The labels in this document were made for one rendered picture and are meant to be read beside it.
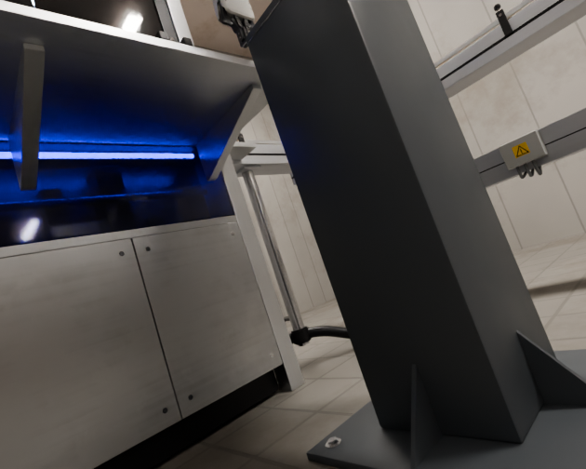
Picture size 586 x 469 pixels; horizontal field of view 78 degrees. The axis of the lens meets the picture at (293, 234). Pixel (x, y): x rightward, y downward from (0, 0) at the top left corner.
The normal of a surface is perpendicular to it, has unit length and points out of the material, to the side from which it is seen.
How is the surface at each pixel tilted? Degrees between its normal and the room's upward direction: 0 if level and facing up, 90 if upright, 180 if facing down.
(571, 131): 90
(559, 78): 90
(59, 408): 90
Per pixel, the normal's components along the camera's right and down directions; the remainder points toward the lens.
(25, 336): 0.64, -0.31
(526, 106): -0.72, 0.16
